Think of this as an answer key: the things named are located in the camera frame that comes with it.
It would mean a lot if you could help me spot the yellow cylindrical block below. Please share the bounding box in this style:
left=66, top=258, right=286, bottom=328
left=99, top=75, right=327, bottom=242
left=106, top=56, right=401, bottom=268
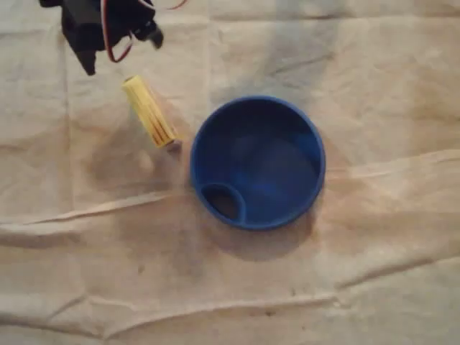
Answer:
left=120, top=75, right=183, bottom=152

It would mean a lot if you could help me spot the blue plastic bowl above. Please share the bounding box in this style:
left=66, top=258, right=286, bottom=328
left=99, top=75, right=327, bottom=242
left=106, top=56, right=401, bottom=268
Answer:
left=189, top=94, right=327, bottom=231

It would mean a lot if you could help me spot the beige wrinkled cloth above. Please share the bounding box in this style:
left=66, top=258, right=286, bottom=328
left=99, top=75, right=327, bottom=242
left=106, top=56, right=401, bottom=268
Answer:
left=0, top=0, right=460, bottom=345

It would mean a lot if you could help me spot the red and white servo cable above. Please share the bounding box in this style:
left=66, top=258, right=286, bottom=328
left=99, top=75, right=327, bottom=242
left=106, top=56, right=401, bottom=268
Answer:
left=157, top=0, right=188, bottom=12
left=101, top=0, right=137, bottom=63

